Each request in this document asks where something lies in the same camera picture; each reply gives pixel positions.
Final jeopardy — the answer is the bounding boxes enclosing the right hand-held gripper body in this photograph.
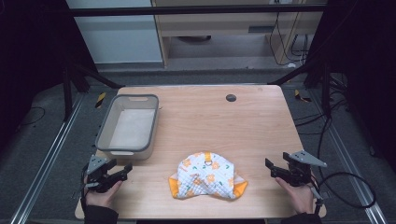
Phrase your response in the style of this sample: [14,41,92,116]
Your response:
[285,150,328,188]

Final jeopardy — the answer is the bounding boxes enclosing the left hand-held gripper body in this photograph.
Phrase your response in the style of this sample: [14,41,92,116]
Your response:
[83,154,122,194]

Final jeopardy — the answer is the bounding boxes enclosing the white basket with grey rim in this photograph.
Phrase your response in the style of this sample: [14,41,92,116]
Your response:
[94,93,160,161]

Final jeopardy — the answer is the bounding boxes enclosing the white orange quilted oven mitt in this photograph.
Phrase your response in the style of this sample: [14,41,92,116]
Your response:
[168,151,249,201]

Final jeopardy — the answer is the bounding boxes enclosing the person's left hand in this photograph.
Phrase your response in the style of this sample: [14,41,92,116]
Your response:
[83,180,124,210]

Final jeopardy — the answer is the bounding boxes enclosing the person's right hand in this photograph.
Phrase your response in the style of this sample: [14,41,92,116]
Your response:
[275,176,316,216]

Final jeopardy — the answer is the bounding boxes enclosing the yellow black tape strip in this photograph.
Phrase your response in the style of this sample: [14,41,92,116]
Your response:
[94,91,107,109]
[293,89,313,104]

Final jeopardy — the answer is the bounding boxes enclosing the black metal stand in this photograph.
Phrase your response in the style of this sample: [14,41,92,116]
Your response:
[268,58,333,119]
[61,60,126,123]

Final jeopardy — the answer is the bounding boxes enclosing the dark curtain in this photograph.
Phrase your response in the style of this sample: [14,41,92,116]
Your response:
[306,0,396,175]
[0,0,96,153]

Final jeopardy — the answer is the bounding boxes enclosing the white cabinet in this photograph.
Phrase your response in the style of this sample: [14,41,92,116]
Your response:
[65,0,163,65]

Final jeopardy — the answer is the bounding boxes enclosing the black horizontal bar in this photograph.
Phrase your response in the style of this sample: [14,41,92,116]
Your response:
[66,5,329,17]

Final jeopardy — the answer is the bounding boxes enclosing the aluminium floor rail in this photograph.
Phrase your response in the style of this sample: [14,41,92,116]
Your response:
[310,89,389,224]
[9,92,86,224]

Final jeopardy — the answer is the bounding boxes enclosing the black looped gripper cable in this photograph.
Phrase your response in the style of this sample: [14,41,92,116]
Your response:
[311,116,377,210]

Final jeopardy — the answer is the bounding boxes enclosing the thin black floor cable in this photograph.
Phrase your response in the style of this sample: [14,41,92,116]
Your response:
[18,105,47,127]

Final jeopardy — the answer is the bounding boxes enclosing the black hanging desk cables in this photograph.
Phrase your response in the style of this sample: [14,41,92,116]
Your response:
[268,11,310,67]

